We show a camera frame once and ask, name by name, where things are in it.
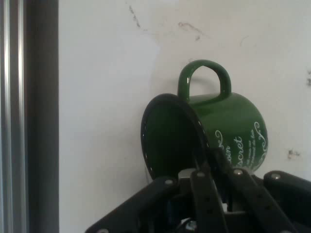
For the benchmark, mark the aluminium rail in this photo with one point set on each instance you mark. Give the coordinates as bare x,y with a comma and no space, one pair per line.
12,116

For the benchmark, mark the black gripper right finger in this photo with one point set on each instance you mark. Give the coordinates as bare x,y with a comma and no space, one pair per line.
286,199

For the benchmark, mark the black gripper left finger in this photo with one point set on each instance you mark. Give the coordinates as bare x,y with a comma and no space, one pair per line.
145,199

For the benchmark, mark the green mug with white script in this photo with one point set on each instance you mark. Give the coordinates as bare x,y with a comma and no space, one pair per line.
230,116

